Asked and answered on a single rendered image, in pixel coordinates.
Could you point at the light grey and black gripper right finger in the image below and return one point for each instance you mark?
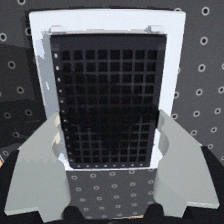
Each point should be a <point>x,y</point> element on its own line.
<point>189,181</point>

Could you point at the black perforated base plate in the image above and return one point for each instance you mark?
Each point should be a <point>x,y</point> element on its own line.
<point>198,104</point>

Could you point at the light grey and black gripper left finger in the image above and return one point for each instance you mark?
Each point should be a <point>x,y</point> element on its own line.
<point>34,187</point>

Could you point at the black well plate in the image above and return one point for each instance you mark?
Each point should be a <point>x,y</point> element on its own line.
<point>129,106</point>

